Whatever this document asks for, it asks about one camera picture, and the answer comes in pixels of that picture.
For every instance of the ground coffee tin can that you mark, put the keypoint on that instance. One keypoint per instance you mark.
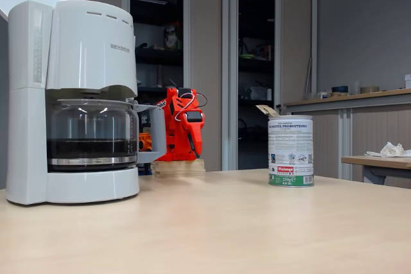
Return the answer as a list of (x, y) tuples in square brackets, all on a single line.
[(290, 149)]

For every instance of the grey tambour door cabinet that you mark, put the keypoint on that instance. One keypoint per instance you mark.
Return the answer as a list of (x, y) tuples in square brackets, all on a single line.
[(295, 46), (205, 46)]

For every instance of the white drip coffee maker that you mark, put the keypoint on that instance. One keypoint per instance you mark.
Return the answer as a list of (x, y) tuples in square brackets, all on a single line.
[(90, 56)]

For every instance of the clear plastic bottle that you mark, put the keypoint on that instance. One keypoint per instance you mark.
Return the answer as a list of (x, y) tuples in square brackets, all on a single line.
[(356, 89)]

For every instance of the grey leaning tube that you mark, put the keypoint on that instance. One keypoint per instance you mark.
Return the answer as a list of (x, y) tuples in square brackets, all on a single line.
[(309, 75)]

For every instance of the low cabinet wooden top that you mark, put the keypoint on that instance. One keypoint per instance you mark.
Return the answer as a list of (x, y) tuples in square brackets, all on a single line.
[(379, 120)]

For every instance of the orange printed clamp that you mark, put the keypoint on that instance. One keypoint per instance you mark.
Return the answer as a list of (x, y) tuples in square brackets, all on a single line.
[(145, 142)]

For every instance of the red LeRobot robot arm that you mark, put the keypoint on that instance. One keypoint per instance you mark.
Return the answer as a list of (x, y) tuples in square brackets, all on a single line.
[(175, 133)]

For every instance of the white cardboard box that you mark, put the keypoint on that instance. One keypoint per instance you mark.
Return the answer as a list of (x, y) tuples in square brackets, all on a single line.
[(408, 81)]

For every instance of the wooden base block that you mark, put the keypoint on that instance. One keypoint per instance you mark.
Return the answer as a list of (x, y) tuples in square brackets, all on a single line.
[(180, 168)]

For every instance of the green flat spool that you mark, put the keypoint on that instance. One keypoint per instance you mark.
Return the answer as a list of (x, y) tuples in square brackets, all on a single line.
[(246, 56)]

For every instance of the pale storage box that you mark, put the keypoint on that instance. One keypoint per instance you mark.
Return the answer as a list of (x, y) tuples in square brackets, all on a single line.
[(260, 94)]

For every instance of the dark blue tape roll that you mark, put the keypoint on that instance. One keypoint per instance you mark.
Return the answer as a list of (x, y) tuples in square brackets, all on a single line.
[(339, 89)]

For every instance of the small white jar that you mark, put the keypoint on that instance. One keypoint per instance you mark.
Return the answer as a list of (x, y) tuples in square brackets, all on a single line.
[(322, 95)]

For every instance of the beige tape roll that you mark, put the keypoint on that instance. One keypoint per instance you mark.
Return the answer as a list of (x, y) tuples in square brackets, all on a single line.
[(369, 90)]

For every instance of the colourful printed box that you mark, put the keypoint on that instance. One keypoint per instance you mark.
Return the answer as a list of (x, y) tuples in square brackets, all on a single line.
[(171, 38)]

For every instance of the small wooden side table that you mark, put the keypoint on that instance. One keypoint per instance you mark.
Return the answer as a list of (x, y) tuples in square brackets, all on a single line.
[(379, 162)]

